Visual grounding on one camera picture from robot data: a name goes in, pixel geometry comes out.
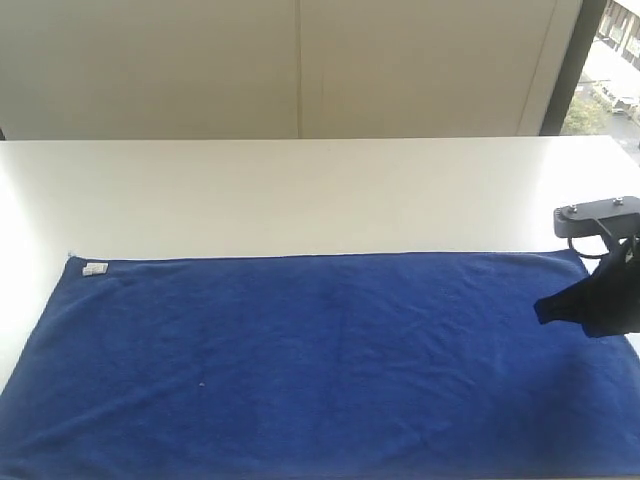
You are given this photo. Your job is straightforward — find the white vehicle outside window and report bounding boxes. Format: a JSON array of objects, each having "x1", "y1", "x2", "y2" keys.
[{"x1": 607, "y1": 92, "x2": 639, "y2": 118}]

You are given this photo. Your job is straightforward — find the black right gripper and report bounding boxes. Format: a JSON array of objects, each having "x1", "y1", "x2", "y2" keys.
[{"x1": 534, "y1": 236, "x2": 639, "y2": 338}]

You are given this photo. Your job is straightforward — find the dark window frame post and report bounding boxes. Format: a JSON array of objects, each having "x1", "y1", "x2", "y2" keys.
[{"x1": 539, "y1": 0, "x2": 607, "y2": 136}]

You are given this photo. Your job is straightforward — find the blue microfiber towel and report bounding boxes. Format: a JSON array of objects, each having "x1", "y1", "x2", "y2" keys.
[{"x1": 1, "y1": 250, "x2": 639, "y2": 479}]

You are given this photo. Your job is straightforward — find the white label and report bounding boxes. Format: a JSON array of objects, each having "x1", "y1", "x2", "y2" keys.
[{"x1": 81, "y1": 262, "x2": 109, "y2": 277}]

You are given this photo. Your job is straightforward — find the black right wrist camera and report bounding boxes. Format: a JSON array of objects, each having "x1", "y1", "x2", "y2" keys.
[{"x1": 553, "y1": 196, "x2": 639, "y2": 239}]

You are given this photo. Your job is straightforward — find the white partition panel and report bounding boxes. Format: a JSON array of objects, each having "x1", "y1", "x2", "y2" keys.
[{"x1": 1, "y1": 1, "x2": 581, "y2": 140}]

